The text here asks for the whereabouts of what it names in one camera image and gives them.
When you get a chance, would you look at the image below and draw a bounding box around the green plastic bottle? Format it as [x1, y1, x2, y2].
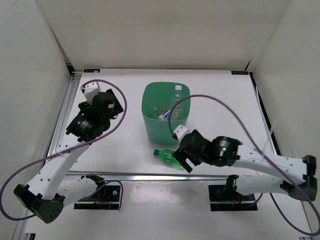
[153, 149, 184, 171]

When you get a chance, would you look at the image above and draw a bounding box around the clear plastic bottle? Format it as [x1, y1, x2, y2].
[171, 85, 186, 121]

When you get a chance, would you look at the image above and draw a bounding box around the blue label plastic bottle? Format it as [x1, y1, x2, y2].
[156, 109, 171, 121]

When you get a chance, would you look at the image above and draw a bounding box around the orange juice bottle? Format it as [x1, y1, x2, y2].
[174, 109, 181, 120]

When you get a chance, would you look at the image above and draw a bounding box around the clear bottle red blue label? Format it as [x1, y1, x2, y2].
[152, 107, 162, 119]

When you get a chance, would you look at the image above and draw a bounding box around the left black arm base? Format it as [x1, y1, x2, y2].
[73, 174, 124, 211]

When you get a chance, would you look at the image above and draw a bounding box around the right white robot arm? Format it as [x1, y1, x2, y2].
[173, 125, 318, 201]

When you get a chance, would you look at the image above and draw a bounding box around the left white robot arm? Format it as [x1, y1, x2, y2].
[13, 88, 124, 224]

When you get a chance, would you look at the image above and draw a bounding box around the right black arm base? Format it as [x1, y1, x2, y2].
[208, 175, 258, 212]

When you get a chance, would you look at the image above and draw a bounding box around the green plastic bin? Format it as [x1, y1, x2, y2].
[141, 82, 190, 145]

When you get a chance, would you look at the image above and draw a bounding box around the blue sticker left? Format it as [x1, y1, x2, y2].
[83, 68, 101, 73]

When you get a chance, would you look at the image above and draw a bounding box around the blue sticker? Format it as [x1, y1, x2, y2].
[83, 68, 101, 73]
[231, 70, 249, 75]

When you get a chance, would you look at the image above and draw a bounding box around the blue sticker right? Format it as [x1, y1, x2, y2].
[231, 70, 249, 75]

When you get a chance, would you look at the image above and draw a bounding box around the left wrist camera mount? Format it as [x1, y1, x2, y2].
[80, 83, 101, 105]

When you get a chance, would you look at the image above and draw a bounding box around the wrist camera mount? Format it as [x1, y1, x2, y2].
[80, 83, 101, 105]
[172, 125, 190, 141]

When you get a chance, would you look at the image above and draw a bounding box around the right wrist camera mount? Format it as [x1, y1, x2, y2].
[172, 125, 190, 141]

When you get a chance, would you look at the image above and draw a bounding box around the aluminium table rail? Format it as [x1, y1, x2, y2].
[64, 170, 228, 181]

